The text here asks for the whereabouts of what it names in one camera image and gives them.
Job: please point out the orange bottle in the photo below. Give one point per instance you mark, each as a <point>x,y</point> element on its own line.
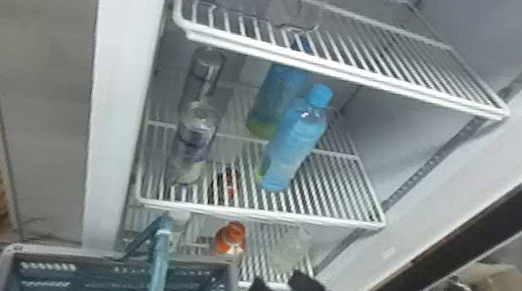
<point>229,239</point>

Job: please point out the blue basket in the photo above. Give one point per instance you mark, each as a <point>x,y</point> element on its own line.
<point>109,286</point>

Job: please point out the white fridge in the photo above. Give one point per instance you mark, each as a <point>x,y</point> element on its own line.
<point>113,90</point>

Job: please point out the silver can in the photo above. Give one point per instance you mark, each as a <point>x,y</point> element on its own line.
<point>191,145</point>
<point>204,73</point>

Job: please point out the red can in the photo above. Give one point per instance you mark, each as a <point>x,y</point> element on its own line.
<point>227,186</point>

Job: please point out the clear bottle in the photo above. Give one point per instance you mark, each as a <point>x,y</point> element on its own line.
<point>179,226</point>
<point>291,250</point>

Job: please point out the blue bottle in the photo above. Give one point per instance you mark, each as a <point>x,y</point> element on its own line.
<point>290,143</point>
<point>274,98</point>

